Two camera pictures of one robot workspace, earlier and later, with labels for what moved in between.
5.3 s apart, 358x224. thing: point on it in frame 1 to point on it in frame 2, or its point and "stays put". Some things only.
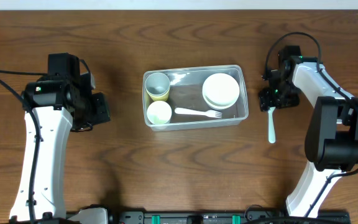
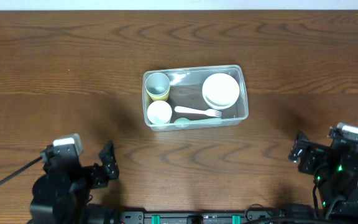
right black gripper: x=272 y=102 to x=317 y=156
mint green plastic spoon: x=271 y=129 to x=183 y=122
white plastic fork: x=210 y=113 stays put
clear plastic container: x=194 y=97 stays put
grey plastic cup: x=157 y=83 stays put
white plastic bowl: x=220 y=91 stays put
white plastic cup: x=159 y=112 stays put
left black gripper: x=101 y=107 to x=91 y=173
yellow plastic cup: x=159 y=98 stays put
